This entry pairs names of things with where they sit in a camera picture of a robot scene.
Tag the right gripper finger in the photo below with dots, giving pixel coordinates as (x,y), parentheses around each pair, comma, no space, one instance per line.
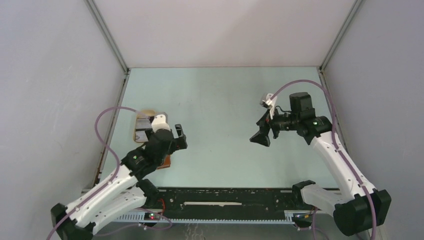
(263,122)
(261,138)

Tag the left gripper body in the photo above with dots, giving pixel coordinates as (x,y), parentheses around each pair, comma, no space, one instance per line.
(171,149)

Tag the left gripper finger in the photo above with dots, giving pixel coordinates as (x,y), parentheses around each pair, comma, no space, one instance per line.
(179,131)
(181,143)

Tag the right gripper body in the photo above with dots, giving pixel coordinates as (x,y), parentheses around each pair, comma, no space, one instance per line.
(281,122)

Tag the brown leather card holder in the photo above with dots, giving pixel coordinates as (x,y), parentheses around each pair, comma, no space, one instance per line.
(166,163)

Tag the silver VIP card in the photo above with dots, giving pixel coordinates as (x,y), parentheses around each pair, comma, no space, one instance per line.
(142,124)
(142,136)

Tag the beige card tray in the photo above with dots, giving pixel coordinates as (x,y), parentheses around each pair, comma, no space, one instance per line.
(146,113)

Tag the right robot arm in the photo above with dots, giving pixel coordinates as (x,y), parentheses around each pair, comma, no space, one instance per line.
(360,206)

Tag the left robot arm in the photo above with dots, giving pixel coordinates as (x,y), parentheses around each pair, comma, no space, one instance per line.
(125,189)

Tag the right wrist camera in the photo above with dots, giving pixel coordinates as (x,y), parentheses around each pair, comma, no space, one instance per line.
(268,101)

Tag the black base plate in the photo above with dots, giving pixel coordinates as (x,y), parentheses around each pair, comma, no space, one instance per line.
(227,203)

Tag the white cable duct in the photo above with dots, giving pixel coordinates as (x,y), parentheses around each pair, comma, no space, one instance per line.
(138,217)

